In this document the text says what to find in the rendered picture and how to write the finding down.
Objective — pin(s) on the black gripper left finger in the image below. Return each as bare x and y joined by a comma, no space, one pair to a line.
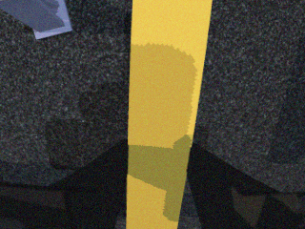
87,199

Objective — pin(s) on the yellow bar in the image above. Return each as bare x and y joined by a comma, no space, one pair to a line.
168,47

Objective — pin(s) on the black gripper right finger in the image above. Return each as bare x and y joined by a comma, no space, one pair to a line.
226,198

